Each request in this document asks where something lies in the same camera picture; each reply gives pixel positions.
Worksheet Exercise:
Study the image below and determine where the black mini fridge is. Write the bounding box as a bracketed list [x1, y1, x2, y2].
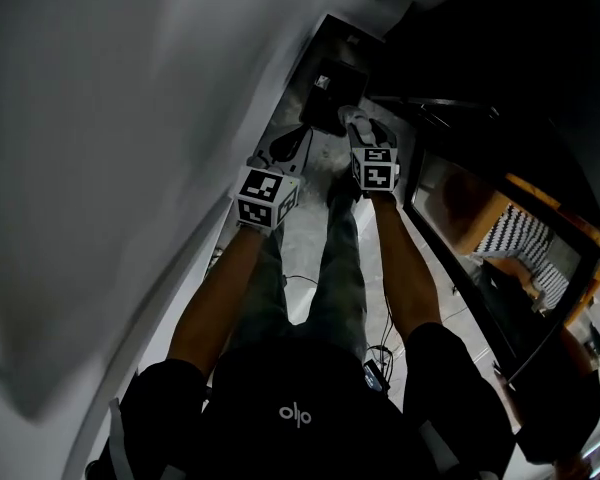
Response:
[367, 0, 600, 229]

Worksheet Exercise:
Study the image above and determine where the person's leg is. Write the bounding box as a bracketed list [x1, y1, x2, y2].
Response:
[289, 187, 369, 357]
[227, 217, 294, 352]

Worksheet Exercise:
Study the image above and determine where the person's right forearm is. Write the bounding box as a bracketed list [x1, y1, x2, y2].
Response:
[372, 192, 444, 342]

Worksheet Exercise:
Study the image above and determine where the white-capped bottle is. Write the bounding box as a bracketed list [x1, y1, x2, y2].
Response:
[336, 104, 377, 145]

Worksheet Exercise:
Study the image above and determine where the person's right leg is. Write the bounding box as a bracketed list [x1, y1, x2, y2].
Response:
[289, 187, 369, 357]

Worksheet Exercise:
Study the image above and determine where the glass fridge door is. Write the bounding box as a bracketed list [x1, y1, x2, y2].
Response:
[402, 135, 600, 384]

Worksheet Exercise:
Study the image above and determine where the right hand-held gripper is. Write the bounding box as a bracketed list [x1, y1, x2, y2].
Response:
[347, 118, 401, 198]

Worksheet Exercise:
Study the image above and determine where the grey shoulder strap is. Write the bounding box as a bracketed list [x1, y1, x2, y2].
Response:
[419, 420, 461, 474]
[107, 397, 132, 480]

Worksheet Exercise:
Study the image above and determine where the black white striped blanket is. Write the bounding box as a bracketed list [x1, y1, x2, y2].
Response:
[472, 204, 572, 312]

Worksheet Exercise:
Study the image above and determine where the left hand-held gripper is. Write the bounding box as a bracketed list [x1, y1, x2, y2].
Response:
[234, 123, 314, 230]

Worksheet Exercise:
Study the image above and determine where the person's left forearm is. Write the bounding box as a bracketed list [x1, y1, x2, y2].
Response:
[167, 225, 264, 374]

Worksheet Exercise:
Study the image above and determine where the person's black shirt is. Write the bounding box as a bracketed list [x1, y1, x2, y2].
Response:
[84, 320, 519, 480]

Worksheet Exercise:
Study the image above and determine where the person's left leg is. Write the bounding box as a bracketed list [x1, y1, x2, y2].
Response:
[227, 217, 294, 352]

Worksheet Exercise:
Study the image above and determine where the orange cushion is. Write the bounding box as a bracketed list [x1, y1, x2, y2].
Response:
[442, 170, 514, 257]

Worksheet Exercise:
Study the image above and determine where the person's right shoe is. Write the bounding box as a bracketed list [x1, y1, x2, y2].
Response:
[326, 165, 362, 204]

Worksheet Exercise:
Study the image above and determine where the small blue device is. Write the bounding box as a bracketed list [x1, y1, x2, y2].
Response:
[362, 360, 387, 393]

